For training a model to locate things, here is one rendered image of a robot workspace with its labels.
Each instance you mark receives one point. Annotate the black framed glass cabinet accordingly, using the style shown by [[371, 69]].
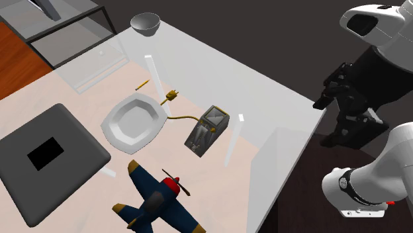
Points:
[[64, 35]]

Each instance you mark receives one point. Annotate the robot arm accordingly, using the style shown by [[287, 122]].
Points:
[[387, 155]]

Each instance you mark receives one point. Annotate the blue toy aeroplane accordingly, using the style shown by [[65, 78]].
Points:
[[155, 200]]

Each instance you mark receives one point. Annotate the grey square block black patch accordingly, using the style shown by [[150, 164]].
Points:
[[64, 180]]

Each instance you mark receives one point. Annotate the grey bowl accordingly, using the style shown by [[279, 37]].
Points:
[[145, 23]]

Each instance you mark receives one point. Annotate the yellow pencil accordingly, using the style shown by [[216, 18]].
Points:
[[142, 85]]

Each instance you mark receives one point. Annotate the white plate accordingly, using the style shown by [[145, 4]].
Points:
[[134, 122]]

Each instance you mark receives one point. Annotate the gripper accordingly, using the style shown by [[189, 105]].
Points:
[[384, 80]]

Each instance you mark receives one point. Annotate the glass table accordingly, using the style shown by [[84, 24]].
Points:
[[226, 80]]

